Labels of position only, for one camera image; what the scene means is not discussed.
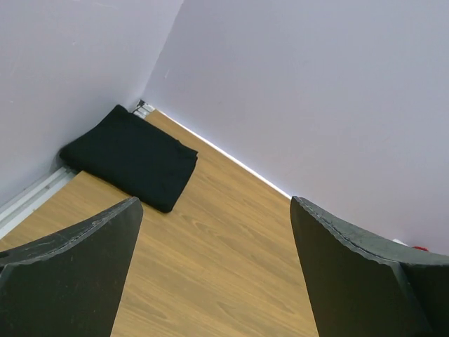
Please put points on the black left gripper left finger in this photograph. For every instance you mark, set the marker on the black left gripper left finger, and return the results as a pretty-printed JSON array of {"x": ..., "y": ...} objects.
[{"x": 70, "y": 283}]

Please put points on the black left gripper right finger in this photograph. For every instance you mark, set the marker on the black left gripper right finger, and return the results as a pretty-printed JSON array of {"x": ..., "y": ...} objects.
[{"x": 361, "y": 284}]

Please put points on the folded black t-shirt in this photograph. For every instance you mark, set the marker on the folded black t-shirt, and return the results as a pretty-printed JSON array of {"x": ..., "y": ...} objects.
[{"x": 134, "y": 156}]

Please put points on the aluminium table frame rail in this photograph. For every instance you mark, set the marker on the aluminium table frame rail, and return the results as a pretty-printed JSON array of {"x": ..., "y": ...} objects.
[{"x": 30, "y": 199}]

